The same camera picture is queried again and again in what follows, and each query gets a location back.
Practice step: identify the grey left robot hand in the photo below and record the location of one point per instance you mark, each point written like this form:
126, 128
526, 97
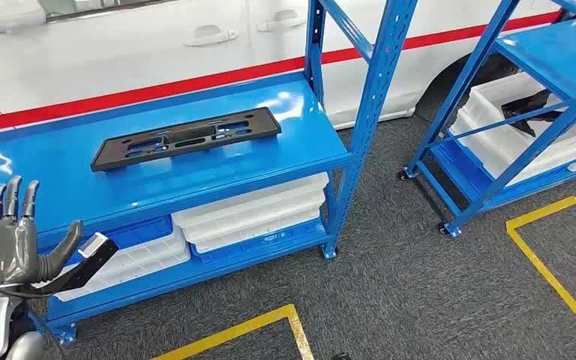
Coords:
5, 248

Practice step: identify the black plastic plate bracket part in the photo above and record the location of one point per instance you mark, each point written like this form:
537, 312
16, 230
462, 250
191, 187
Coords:
106, 154

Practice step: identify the blue metal shelf rack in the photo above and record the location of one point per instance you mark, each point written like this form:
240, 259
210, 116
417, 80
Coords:
556, 54
69, 164

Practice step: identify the black angular plastic part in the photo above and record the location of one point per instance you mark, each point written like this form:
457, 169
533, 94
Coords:
526, 109

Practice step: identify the white car with red stripe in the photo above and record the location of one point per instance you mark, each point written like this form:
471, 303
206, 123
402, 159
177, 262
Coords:
119, 64

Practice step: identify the white car side mirror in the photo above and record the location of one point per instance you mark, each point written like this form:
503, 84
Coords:
0, 15

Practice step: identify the yellow floor tape square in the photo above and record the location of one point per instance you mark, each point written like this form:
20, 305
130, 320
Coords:
268, 318
541, 258

